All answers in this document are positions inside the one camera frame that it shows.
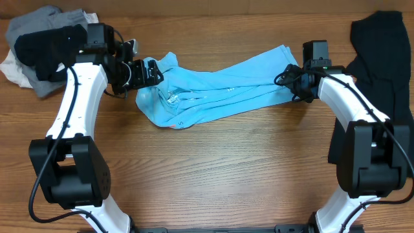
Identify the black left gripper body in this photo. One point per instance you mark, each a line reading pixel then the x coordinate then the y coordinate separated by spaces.
pixel 132 76

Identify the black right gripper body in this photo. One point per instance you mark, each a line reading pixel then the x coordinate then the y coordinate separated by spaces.
pixel 292 81

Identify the light blue t-shirt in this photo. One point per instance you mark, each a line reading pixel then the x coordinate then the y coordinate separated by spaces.
pixel 187 97

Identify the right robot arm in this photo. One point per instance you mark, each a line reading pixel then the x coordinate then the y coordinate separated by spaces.
pixel 373 161

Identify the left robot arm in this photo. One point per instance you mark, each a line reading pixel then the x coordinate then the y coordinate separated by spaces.
pixel 73 178

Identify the black garment at right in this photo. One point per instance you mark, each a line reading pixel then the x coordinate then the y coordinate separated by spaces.
pixel 382 66

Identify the grey folded garment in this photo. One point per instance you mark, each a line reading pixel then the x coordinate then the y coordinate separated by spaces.
pixel 42 88

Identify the white folded garment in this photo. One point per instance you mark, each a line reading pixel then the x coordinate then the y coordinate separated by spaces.
pixel 39 20

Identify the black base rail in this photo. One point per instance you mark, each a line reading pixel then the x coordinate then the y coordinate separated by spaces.
pixel 220 229

